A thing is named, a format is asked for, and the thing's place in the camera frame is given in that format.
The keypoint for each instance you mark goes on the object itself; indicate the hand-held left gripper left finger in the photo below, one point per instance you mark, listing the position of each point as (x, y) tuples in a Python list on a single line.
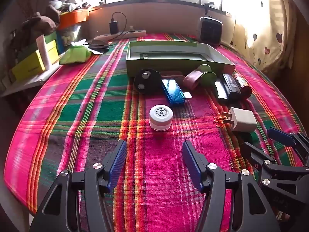
[(118, 164)]

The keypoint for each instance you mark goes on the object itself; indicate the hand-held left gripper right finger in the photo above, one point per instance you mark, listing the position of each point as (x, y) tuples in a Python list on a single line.
[(193, 166)]

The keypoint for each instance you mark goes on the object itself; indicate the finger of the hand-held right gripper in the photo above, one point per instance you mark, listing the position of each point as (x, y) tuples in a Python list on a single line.
[(280, 136), (253, 153)]

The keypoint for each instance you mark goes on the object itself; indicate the white charger plug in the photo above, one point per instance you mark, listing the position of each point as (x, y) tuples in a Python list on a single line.
[(242, 119)]

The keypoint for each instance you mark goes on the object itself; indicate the white round jar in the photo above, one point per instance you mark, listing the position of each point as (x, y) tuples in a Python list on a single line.
[(158, 116)]

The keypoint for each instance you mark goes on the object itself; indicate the red-capped brown bottle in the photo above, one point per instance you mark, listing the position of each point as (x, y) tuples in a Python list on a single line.
[(242, 85)]

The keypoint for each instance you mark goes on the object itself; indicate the black grilled handheld device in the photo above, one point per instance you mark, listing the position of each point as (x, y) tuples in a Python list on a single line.
[(231, 87)]

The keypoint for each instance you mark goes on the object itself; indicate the black white rectangular gadget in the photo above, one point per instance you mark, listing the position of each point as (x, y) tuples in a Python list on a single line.
[(221, 90)]

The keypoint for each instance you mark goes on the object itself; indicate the blue translucent usb device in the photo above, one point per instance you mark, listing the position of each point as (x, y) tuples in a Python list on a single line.
[(172, 91)]

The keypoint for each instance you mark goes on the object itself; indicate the black round disc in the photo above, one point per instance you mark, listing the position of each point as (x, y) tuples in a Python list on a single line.
[(147, 82)]

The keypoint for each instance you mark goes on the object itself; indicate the green spool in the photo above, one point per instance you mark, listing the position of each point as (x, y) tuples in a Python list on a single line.
[(208, 77)]

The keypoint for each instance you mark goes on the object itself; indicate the shallow green cardboard box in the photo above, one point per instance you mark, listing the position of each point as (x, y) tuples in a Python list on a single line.
[(169, 64)]

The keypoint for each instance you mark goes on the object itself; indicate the heart print curtain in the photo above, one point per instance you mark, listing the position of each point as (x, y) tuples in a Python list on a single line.
[(265, 29)]

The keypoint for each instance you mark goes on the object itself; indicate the green tissue pack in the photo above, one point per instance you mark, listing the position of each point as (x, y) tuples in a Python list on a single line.
[(74, 55)]

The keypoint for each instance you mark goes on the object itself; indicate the black smartphone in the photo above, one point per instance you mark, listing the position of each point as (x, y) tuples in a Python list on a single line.
[(99, 46)]

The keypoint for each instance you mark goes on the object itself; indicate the white board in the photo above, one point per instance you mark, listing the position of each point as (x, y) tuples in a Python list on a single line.
[(29, 83)]

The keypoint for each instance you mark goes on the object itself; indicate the grey space heater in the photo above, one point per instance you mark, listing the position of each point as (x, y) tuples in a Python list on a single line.
[(211, 31)]

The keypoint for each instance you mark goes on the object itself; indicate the white power strip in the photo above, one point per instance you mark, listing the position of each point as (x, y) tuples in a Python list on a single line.
[(135, 33)]

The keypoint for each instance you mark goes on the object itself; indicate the yellow green carton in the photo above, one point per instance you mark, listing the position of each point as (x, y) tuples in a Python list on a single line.
[(29, 65)]

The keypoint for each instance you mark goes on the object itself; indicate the black charger adapter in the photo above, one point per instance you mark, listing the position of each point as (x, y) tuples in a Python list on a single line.
[(114, 27)]

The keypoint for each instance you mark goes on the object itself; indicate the clear plastic storage box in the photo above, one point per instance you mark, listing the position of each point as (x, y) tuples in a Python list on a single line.
[(68, 36)]

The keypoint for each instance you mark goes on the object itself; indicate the orange bin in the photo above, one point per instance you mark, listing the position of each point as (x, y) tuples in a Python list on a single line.
[(73, 18)]

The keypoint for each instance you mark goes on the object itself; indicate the brown cloth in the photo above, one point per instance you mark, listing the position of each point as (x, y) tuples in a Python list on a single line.
[(38, 25)]

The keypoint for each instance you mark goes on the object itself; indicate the pale leafy clutter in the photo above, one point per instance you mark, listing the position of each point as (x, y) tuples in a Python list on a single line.
[(67, 3)]

